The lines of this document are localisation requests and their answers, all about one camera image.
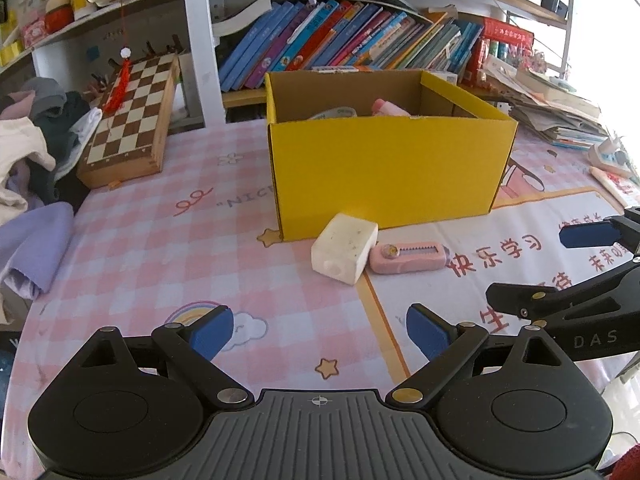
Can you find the row of colourful pens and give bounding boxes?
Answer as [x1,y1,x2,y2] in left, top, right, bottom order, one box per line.
[487,40,548,76]

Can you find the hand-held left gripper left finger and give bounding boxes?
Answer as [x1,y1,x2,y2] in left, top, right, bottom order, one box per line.
[77,305,255,411]

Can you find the cream tube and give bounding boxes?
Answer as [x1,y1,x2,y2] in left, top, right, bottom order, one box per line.
[588,165,640,209]

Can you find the white plastic bottle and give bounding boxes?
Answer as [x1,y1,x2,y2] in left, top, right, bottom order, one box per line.
[311,212,379,286]

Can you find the red round jar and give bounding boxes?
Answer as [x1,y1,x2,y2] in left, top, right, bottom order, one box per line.
[44,0,76,32]

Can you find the pink utility knife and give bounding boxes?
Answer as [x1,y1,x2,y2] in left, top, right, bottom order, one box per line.
[369,241,447,276]

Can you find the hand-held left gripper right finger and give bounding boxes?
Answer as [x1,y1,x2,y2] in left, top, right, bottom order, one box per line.
[385,303,568,408]

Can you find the wooden chessboard box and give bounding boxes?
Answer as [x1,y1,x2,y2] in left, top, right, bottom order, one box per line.
[76,52,181,188]

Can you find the grey printed tape roll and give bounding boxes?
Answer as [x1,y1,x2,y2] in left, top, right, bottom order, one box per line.
[307,106,357,121]

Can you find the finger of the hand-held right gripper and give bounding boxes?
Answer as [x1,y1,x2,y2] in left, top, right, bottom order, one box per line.
[559,204,640,261]
[486,260,640,321]

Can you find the thick white paperback book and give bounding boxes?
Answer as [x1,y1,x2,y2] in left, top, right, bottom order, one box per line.
[212,0,273,36]

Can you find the white cloth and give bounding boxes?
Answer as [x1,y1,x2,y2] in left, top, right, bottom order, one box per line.
[67,107,103,166]

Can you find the row of colourful books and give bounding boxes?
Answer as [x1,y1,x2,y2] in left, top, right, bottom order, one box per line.
[218,0,486,92]

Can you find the pink checked tablecloth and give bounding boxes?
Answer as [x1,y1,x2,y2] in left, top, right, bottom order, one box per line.
[0,120,640,411]

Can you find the dark grey clothes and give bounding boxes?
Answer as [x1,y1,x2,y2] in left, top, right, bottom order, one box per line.
[20,77,103,216]

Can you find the red thick book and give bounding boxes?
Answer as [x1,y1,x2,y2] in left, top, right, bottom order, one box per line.
[482,16,535,46]

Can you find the white printed desk mat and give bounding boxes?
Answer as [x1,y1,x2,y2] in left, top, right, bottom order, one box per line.
[362,187,640,396]

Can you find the pink plush toy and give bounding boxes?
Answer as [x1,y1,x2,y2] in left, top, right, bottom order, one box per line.
[371,98,413,117]

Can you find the cream garment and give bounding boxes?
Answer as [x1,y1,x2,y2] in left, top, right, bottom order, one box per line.
[0,117,56,213]

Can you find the red tassel with white ball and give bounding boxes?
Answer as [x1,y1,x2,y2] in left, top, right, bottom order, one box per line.
[102,47,132,113]

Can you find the row of dark wall hooks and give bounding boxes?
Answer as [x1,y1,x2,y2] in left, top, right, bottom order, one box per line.
[90,34,182,96]

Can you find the yellow cardboard box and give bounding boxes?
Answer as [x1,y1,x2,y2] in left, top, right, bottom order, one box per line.
[265,69,519,242]

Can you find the pink small box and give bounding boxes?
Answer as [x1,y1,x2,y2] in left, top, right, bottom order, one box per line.
[20,10,51,48]

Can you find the lilac cloth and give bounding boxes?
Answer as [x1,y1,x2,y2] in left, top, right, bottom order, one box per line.
[0,201,76,306]

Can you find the white bookshelf with wooden shelves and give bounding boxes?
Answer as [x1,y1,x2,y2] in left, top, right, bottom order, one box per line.
[0,0,576,133]

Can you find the stack of papers and booklets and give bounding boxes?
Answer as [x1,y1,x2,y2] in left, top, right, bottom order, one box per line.
[482,55,608,151]

